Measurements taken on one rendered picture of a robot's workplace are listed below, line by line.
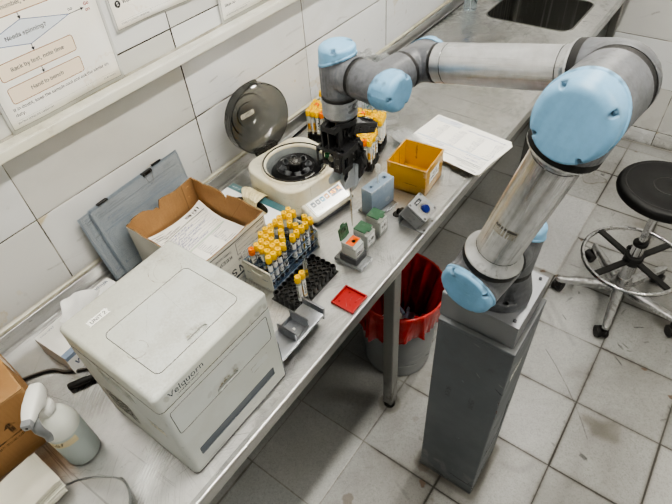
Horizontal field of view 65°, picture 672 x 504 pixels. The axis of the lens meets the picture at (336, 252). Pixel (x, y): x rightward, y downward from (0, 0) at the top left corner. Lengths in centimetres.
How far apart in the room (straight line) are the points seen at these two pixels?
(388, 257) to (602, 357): 128
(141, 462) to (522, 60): 106
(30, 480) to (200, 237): 69
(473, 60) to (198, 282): 65
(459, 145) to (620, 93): 112
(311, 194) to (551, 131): 90
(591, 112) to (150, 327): 79
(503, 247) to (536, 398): 138
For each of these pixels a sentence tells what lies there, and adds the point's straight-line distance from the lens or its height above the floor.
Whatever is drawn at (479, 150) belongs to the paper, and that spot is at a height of 89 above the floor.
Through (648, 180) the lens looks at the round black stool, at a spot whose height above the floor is 65.
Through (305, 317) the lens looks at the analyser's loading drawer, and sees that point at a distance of 128.
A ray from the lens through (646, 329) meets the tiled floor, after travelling 265.
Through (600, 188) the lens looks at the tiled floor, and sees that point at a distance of 328.
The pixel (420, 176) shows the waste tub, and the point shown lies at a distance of 160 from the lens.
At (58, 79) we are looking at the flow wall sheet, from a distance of 136.
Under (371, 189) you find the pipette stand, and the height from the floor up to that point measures 98.
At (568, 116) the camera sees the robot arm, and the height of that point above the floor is 154.
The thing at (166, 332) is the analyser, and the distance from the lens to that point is 100.
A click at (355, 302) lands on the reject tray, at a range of 135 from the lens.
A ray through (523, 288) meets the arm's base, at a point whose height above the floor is 101.
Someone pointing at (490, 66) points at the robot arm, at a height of 149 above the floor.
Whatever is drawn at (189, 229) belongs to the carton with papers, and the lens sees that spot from 154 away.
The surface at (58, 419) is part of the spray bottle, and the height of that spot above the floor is 103.
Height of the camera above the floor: 193
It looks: 46 degrees down
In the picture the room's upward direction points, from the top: 5 degrees counter-clockwise
